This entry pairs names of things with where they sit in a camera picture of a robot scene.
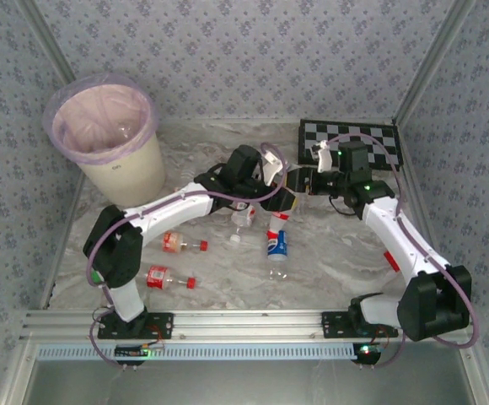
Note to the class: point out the capless blue label bottle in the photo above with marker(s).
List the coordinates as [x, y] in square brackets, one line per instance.
[277, 249]

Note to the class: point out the red cap orange label bottle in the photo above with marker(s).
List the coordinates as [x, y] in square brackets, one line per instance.
[173, 242]

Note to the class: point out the cream plastic bin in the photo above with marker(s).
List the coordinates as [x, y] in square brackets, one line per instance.
[130, 181]

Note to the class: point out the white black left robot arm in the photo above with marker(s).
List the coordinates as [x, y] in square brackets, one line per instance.
[164, 211]

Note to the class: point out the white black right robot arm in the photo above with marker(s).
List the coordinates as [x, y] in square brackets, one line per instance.
[404, 240]

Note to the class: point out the pink plastic bin liner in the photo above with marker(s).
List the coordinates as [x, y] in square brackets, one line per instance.
[101, 122]

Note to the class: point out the black grey checkerboard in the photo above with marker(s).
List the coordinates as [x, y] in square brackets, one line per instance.
[379, 139]

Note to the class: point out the red block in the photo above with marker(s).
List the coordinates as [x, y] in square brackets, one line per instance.
[390, 258]

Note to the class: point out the black controller board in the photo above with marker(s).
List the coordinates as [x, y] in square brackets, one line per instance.
[367, 353]
[132, 352]

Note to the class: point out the grey metal lower panel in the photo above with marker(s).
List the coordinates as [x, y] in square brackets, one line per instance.
[244, 384]

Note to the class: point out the aluminium side rail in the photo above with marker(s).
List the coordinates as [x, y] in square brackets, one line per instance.
[70, 219]
[413, 181]

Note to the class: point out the aluminium frame post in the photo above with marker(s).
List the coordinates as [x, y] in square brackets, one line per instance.
[430, 63]
[42, 29]

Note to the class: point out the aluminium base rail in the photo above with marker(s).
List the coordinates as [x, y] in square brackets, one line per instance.
[244, 325]

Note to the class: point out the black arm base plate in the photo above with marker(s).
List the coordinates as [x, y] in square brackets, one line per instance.
[160, 325]
[333, 325]

